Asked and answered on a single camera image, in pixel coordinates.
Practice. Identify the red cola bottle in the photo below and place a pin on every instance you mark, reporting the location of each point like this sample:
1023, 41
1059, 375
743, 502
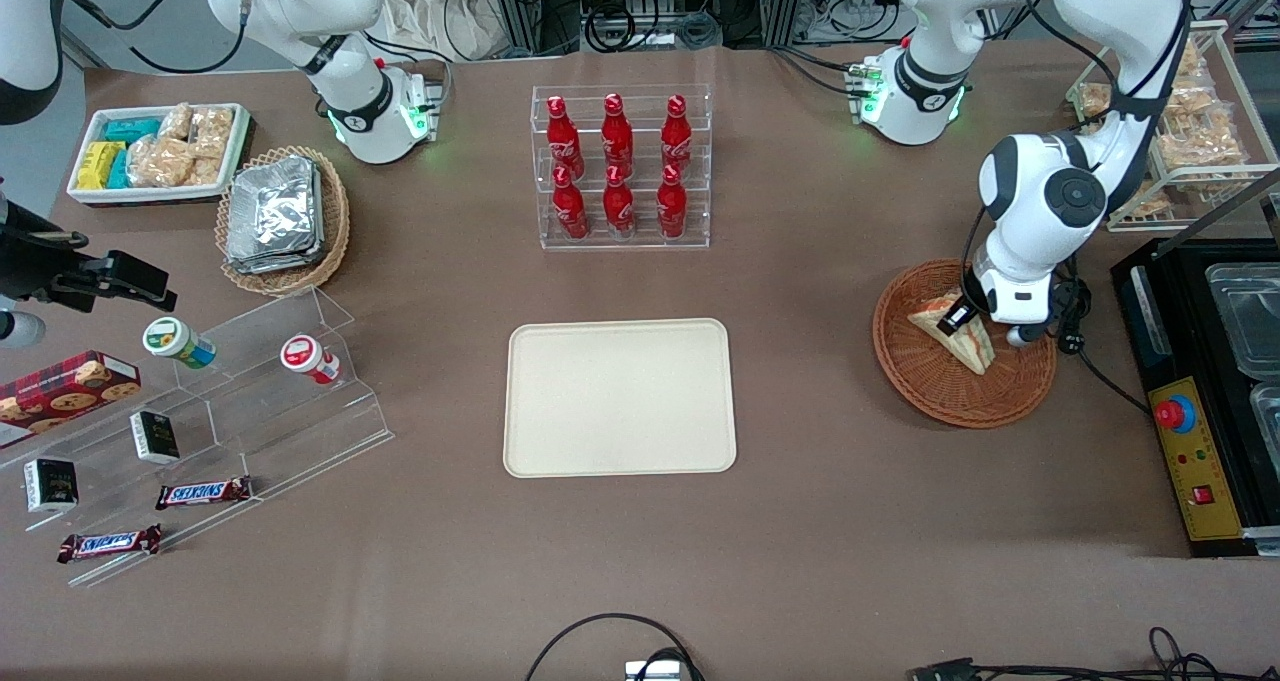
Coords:
677, 136
617, 133
562, 136
671, 209
619, 209
570, 211

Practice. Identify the black machine yellow panel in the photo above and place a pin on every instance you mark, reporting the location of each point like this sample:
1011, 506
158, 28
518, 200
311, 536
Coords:
1195, 441

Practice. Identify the teal snack pack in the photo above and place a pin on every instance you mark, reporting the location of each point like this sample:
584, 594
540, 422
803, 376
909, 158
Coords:
119, 169
130, 128

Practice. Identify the Snickers chocolate bar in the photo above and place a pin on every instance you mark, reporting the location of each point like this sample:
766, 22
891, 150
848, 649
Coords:
108, 543
203, 492

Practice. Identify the red emergency stop button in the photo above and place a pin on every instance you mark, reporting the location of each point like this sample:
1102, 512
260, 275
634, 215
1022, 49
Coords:
1175, 413

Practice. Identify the bagged rice cracker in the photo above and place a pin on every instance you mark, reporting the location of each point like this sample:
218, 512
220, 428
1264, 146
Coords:
160, 161
176, 121
213, 131
206, 171

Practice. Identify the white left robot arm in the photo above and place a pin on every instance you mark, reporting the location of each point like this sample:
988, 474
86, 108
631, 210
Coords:
1040, 191

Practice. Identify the yellow snack pack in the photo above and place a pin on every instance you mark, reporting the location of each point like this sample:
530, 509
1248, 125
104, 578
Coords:
97, 164

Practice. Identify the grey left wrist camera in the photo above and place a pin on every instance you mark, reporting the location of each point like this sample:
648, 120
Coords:
1022, 336

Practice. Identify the large steel pan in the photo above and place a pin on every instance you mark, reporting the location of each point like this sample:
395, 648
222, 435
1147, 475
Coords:
1245, 316

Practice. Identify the clear acrylic bottle rack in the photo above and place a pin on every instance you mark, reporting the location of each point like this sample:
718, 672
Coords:
640, 243

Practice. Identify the clear acrylic stepped display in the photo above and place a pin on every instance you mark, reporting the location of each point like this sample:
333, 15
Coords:
290, 431

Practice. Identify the stack of foil containers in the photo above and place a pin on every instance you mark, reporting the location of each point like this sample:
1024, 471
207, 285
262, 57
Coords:
275, 216

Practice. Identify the light wicker basket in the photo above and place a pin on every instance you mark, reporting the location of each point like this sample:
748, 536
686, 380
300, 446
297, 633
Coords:
335, 226

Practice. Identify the white cloth bag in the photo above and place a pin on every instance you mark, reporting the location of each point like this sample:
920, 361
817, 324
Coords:
430, 11

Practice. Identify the aluminium profile frame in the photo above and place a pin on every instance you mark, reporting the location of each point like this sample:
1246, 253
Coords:
782, 1
520, 1

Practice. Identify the red lid yogurt cup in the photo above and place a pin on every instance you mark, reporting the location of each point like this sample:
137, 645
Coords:
305, 356

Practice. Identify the brown wicker basket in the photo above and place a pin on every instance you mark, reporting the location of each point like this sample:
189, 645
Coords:
935, 386

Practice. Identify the beige plastic tray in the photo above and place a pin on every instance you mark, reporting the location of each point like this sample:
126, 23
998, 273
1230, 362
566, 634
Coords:
620, 401

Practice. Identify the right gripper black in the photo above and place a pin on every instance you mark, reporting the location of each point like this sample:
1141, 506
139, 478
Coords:
30, 266

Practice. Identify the grey metal bar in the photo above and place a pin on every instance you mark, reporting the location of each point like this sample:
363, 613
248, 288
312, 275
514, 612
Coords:
1230, 201

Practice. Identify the bagged bread pack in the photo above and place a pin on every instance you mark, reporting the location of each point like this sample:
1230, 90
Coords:
1142, 201
1095, 101
1205, 146
1192, 99
1190, 61

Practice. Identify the small silver device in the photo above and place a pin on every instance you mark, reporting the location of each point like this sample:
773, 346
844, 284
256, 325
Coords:
655, 671

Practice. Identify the triangle sandwich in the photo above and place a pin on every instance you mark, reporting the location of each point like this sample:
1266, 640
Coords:
975, 349

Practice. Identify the white snack tray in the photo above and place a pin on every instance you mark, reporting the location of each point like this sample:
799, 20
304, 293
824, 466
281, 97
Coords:
90, 193

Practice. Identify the small steel pan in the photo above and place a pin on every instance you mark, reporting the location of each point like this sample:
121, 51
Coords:
1267, 416

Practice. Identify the small black box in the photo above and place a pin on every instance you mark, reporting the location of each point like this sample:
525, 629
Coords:
155, 437
50, 485

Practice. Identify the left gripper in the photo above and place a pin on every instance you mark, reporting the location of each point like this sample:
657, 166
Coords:
966, 314

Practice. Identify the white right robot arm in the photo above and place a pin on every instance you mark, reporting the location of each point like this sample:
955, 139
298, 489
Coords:
350, 101

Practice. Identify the red cookie box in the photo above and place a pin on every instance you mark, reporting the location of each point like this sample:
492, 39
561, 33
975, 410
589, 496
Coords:
60, 391

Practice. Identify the green lid yogurt cup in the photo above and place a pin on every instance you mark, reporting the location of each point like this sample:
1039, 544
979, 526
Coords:
172, 339

